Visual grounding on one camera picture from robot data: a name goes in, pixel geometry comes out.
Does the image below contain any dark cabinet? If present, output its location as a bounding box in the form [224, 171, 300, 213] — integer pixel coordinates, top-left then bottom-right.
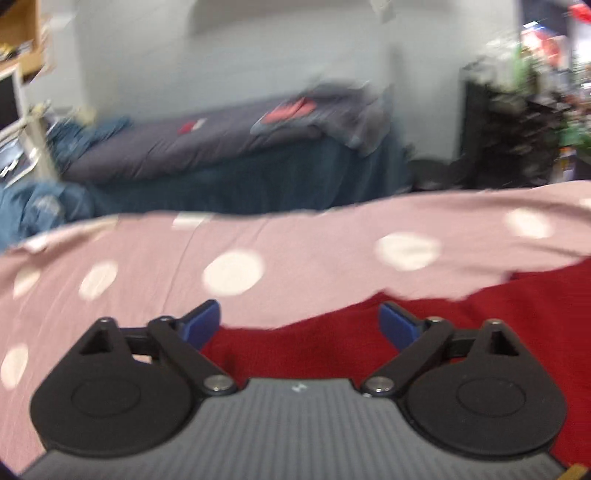
[459, 69, 591, 190]

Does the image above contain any pink polka dot bedsheet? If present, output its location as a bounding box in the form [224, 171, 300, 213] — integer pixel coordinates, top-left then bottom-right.
[0, 180, 591, 474]

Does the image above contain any white monitor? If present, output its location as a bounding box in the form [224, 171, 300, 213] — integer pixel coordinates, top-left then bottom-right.
[0, 65, 28, 137]

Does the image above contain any blue bed cover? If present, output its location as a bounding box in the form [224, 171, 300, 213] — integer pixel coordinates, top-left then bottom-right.
[0, 134, 411, 252]

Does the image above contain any colourful clutter pile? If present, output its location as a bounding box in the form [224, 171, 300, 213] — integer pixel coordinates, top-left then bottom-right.
[480, 0, 591, 155]

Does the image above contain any blue denim cloth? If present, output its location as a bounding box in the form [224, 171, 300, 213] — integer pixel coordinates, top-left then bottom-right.
[46, 116, 132, 164]

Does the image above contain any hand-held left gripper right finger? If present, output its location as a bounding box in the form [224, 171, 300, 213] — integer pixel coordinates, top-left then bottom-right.
[361, 302, 527, 398]

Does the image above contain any grey duvet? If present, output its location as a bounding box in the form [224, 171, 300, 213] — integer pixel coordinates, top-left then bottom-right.
[62, 80, 393, 182]

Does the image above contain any red knitted sweater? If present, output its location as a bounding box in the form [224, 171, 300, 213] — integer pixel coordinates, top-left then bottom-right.
[201, 261, 591, 468]

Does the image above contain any wooden shelf unit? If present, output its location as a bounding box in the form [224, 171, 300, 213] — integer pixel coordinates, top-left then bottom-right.
[0, 0, 57, 86]

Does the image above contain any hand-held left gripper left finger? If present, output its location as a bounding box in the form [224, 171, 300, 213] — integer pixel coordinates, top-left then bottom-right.
[78, 300, 237, 398]

